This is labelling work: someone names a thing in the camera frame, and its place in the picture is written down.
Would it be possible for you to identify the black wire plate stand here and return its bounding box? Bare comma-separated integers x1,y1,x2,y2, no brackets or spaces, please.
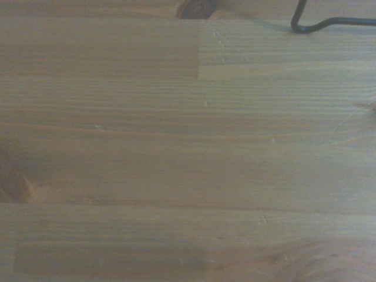
290,0,376,33

